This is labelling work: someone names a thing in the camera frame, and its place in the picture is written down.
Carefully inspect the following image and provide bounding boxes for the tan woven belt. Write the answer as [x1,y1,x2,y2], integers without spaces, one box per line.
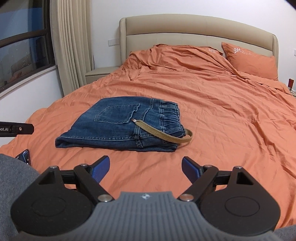
[132,118,193,144]

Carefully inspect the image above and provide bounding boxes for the blue denim jeans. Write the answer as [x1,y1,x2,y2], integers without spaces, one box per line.
[55,96,186,152]

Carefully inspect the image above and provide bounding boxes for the smartphone on bed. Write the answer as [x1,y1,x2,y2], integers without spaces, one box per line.
[15,149,31,165]

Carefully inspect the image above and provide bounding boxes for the grey sweatpants leg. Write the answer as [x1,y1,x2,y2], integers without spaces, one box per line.
[1,154,39,240]

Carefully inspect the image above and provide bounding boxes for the orange duvet cover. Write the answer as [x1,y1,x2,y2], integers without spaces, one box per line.
[1,45,295,227]

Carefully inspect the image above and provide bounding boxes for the beige nightstand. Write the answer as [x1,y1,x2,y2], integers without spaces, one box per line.
[85,66,119,84]

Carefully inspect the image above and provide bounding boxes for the beige curtain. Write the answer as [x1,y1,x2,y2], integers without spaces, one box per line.
[50,1,94,95]

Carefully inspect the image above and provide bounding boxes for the orange pillow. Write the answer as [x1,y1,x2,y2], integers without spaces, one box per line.
[221,42,278,81]

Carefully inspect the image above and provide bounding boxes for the right side nightstand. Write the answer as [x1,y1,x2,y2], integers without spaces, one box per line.
[290,89,296,97]

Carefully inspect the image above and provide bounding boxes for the red item on nightstand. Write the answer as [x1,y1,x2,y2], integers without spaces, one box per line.
[287,78,294,91]

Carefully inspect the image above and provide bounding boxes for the beige upholstered headboard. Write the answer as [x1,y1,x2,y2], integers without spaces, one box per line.
[119,14,278,65]

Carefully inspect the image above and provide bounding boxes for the dark window frame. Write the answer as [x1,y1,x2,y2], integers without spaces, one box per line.
[1,0,55,92]

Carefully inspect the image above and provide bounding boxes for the white wall socket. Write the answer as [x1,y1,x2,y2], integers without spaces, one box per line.
[108,39,119,47]

